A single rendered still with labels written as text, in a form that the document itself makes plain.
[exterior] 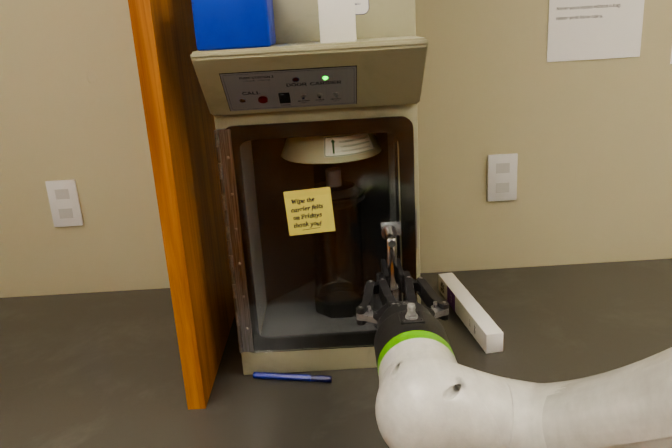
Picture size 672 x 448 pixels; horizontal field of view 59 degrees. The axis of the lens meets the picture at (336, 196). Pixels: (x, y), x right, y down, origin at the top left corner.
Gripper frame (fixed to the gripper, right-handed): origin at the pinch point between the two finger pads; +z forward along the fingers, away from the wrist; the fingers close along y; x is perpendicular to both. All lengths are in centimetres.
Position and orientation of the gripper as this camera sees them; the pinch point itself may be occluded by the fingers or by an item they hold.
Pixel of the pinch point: (392, 275)
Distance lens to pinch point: 96.8
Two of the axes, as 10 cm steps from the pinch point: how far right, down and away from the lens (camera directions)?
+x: 0.6, 9.6, 2.8
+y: -10.0, 0.6, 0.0
